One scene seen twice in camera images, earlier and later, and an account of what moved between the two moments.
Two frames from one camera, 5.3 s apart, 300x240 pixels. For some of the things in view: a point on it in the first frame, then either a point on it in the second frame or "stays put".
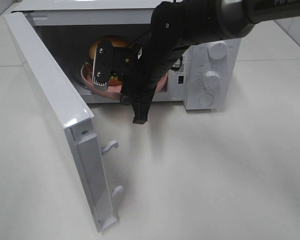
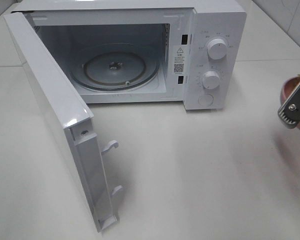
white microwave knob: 217,51 stays put
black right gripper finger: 102,65 -> 297,107
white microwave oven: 206,75 stays put
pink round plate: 113,91 -> 289,89
